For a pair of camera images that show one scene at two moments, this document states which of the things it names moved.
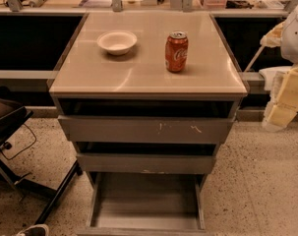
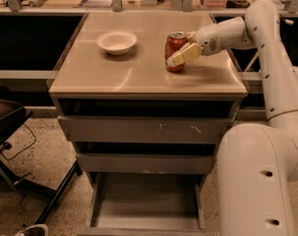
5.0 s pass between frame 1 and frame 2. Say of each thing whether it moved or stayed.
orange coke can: stayed
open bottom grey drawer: stayed
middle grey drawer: stayed
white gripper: moved
